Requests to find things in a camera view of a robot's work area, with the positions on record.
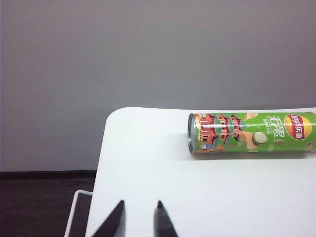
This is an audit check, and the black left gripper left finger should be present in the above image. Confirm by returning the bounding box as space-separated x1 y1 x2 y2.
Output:
90 199 127 237

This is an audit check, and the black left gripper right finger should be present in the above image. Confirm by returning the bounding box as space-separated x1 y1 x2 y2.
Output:
154 200 180 237

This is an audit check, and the white metal frame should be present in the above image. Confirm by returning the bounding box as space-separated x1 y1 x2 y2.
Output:
64 189 94 237

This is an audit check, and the green chips can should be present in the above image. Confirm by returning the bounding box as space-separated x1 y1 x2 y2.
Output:
187 111 316 159

